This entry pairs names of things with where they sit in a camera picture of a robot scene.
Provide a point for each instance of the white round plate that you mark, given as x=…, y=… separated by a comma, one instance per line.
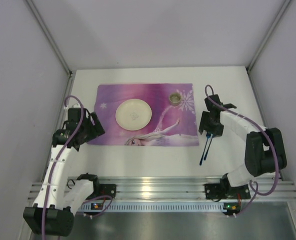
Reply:
x=133, y=114

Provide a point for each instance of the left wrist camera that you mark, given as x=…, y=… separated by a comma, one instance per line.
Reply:
x=66, y=108

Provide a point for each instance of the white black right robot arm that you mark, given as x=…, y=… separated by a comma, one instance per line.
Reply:
x=264, y=147

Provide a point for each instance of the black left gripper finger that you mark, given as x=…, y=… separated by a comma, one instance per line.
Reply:
x=80, y=139
x=98, y=129

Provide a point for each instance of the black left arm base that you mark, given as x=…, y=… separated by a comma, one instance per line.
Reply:
x=104, y=189

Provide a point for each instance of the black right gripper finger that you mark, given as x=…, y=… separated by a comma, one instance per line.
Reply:
x=203, y=122
x=216, y=131

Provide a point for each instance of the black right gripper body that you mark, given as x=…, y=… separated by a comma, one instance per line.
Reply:
x=210, y=128

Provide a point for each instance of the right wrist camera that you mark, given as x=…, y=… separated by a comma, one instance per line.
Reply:
x=229, y=106

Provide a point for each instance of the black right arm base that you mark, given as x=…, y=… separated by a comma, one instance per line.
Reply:
x=216, y=192

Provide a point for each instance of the beige speckled cup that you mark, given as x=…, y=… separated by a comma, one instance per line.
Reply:
x=175, y=99

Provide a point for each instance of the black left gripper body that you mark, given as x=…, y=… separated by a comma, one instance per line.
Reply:
x=94, y=125

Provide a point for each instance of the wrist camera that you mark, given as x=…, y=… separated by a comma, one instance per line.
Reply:
x=66, y=108
x=229, y=106

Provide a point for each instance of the blue metallic spoon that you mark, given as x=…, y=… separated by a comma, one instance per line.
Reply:
x=207, y=146

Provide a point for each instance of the slotted grey cable duct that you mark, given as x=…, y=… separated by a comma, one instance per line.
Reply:
x=158, y=207

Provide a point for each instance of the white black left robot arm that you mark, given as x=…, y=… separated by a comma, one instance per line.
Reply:
x=52, y=212

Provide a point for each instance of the aluminium mounting rail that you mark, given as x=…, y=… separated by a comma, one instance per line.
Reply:
x=181, y=189

